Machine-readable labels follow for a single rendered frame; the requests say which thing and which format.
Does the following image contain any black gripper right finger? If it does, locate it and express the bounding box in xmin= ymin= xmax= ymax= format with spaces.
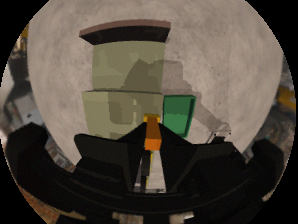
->
xmin=158 ymin=124 xmax=234 ymax=193

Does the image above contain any green tray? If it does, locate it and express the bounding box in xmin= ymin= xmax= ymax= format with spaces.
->
xmin=162 ymin=95 xmax=197 ymax=139
xmin=165 ymin=99 xmax=190 ymax=135

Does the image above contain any small green-topped trolley with black wheels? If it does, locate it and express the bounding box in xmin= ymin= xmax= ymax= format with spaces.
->
xmin=134 ymin=147 xmax=152 ymax=193

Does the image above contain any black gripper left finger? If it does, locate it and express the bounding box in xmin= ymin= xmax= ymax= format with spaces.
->
xmin=74 ymin=123 xmax=148 ymax=192

